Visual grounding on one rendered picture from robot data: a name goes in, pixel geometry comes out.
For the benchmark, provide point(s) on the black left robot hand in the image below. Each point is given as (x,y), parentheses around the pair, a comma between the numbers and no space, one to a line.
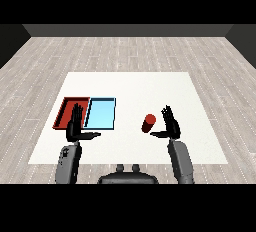
(74,130)

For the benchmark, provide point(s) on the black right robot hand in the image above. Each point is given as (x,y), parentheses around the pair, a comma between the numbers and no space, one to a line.
(172,129)

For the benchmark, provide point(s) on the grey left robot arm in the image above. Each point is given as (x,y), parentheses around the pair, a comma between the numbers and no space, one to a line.
(68,163)

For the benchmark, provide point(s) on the red shallow open box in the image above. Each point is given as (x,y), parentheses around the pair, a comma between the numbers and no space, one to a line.
(68,113)

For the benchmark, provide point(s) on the small red can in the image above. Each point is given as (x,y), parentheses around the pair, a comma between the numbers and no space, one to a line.
(148,123)

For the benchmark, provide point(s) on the light blue shallow open box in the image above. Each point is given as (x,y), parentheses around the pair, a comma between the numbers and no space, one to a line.
(100,113)

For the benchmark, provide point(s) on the dark grey robot body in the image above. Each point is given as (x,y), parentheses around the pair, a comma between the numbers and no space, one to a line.
(128,176)

